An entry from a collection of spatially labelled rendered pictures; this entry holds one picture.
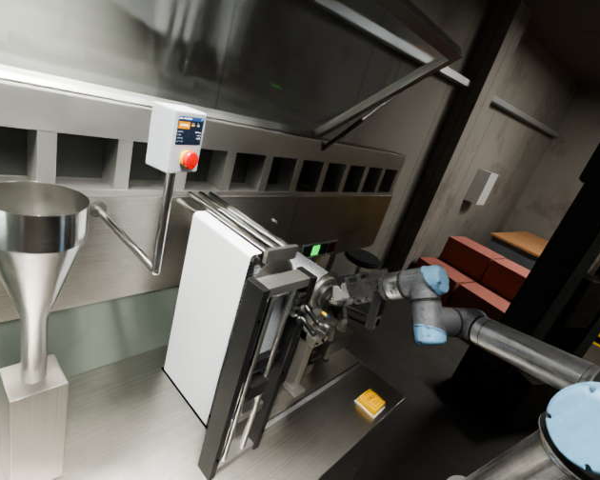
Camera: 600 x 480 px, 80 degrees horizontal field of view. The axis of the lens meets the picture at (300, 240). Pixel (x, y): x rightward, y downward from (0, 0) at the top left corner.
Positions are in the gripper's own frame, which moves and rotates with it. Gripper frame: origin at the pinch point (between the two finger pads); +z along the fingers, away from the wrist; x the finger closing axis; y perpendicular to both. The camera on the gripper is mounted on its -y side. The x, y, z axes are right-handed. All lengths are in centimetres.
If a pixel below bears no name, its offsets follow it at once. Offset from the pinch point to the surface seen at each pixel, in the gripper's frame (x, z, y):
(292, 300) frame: 33.6, -16.1, 6.2
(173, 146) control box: 59, -24, 35
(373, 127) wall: -203, 72, 122
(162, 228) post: 57, -12, 25
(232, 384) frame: 44.5, -4.2, -7.7
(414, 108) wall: -250, 50, 138
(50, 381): 72, 13, 3
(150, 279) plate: 41, 32, 20
